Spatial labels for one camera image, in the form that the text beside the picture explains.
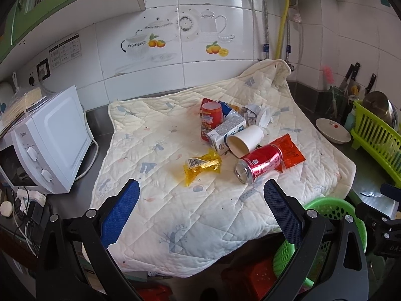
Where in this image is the black handled cleaver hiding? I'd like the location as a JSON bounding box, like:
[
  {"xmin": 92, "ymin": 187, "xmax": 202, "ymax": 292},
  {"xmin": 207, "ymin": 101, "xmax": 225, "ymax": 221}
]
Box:
[{"xmin": 339, "ymin": 62, "xmax": 360, "ymax": 92}]

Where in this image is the red plastic stool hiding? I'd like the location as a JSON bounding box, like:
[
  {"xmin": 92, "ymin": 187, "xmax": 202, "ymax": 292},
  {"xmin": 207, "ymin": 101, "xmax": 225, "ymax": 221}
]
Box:
[{"xmin": 136, "ymin": 259, "xmax": 277, "ymax": 300}]

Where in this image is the blue silver drink can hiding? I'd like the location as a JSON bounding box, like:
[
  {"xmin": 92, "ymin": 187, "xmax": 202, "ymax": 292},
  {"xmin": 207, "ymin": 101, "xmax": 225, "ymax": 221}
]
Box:
[{"xmin": 219, "ymin": 101, "xmax": 232, "ymax": 117}]

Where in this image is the white bowl red flower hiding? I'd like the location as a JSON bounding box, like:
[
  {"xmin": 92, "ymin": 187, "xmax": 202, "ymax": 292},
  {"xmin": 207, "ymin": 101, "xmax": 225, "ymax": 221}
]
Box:
[{"xmin": 315, "ymin": 118, "xmax": 351, "ymax": 144}]

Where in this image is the wall power socket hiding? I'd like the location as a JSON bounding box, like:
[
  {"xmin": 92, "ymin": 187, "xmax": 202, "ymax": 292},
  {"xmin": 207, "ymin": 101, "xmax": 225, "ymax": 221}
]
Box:
[{"xmin": 36, "ymin": 58, "xmax": 50, "ymax": 81}]

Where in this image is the green wall cabinet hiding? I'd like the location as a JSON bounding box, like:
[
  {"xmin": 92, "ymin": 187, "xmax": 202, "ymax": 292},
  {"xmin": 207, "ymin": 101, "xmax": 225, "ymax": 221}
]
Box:
[{"xmin": 1, "ymin": 0, "xmax": 145, "ymax": 73}]

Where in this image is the white paper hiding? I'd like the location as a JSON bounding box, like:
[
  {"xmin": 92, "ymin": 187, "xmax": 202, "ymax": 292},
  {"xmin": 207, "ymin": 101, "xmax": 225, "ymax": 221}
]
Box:
[{"xmin": 239, "ymin": 104, "xmax": 261, "ymax": 126}]

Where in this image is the stainless steel pot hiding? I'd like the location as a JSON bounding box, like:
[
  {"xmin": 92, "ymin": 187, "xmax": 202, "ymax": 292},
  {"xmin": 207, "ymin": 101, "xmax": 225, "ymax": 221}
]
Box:
[{"xmin": 362, "ymin": 91, "xmax": 398, "ymax": 131}]

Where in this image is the black handled kitchen knife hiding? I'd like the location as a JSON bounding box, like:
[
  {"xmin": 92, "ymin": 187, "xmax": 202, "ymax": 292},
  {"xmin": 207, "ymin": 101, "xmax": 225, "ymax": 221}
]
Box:
[{"xmin": 365, "ymin": 73, "xmax": 376, "ymax": 95}]

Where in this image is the white paper cup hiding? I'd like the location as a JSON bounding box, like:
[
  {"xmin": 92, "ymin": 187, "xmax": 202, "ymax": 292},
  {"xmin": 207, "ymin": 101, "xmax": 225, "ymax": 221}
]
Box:
[{"xmin": 226, "ymin": 125, "xmax": 264, "ymax": 158}]

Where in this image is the pink bottle brush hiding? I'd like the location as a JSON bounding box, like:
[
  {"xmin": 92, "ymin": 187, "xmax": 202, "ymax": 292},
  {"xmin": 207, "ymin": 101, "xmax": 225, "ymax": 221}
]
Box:
[{"xmin": 322, "ymin": 66, "xmax": 335, "ymax": 90}]

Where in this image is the white quilted cloth mat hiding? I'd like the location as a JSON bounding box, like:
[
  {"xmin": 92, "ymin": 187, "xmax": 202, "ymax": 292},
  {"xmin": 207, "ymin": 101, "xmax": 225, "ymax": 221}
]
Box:
[{"xmin": 90, "ymin": 60, "xmax": 356, "ymax": 278}]

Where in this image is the red orange snack wrapper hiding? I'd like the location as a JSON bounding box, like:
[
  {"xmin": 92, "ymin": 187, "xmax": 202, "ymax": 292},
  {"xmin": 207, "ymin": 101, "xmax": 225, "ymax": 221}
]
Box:
[{"xmin": 270, "ymin": 134, "xmax": 306, "ymax": 173}]

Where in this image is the red snack canister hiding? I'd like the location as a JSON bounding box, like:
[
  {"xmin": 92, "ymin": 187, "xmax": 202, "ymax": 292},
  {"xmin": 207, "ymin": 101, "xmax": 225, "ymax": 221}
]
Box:
[{"xmin": 200, "ymin": 98, "xmax": 224, "ymax": 141}]

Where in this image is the teal bottle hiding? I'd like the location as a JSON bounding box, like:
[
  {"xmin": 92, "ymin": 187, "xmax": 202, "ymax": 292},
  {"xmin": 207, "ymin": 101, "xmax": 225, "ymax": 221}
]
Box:
[{"xmin": 344, "ymin": 108, "xmax": 355, "ymax": 132}]

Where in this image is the green plastic trash basket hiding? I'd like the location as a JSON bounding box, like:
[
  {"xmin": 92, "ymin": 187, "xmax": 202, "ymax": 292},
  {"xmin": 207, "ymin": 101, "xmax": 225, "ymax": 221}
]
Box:
[{"xmin": 272, "ymin": 197, "xmax": 355, "ymax": 288}]

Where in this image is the white milk carton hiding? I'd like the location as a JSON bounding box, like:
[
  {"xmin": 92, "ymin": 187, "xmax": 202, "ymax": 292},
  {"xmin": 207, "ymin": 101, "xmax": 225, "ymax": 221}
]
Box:
[{"xmin": 207, "ymin": 113, "xmax": 246, "ymax": 155}]

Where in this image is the white microwave oven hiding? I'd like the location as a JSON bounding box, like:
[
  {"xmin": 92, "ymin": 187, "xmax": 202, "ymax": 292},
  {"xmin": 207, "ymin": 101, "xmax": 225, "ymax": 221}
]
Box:
[{"xmin": 1, "ymin": 86, "xmax": 93, "ymax": 194}]

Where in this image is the lime green dish rack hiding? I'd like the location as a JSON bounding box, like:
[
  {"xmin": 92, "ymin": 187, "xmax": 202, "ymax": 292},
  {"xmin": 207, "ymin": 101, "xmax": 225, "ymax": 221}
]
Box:
[{"xmin": 351, "ymin": 101, "xmax": 401, "ymax": 188}]

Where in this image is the yellow plastic wrapper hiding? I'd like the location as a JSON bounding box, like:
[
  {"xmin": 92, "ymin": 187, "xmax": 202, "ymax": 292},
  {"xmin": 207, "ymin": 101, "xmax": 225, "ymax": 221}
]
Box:
[{"xmin": 183, "ymin": 148, "xmax": 222, "ymax": 186}]

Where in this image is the yellow gas hose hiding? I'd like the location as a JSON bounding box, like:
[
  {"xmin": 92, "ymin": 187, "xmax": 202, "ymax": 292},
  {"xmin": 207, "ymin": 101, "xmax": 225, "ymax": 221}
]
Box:
[{"xmin": 274, "ymin": 0, "xmax": 291, "ymax": 61}]

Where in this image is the braided steel water hose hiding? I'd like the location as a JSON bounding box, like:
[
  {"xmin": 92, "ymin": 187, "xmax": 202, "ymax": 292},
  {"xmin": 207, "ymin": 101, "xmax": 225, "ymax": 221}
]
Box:
[{"xmin": 255, "ymin": 0, "xmax": 271, "ymax": 61}]

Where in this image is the red cola can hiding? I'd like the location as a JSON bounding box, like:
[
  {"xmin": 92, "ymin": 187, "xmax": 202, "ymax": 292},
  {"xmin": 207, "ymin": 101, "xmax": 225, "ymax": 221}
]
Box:
[{"xmin": 234, "ymin": 144, "xmax": 283, "ymax": 184}]

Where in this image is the white power cable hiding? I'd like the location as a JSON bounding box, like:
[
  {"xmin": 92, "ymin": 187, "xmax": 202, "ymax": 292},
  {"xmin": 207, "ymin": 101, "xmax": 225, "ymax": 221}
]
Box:
[{"xmin": 74, "ymin": 109, "xmax": 99, "ymax": 182}]

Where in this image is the dark utensil holder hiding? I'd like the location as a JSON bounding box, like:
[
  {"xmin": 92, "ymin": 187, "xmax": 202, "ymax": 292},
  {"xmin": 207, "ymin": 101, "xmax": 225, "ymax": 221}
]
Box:
[{"xmin": 325, "ymin": 86, "xmax": 348, "ymax": 124}]

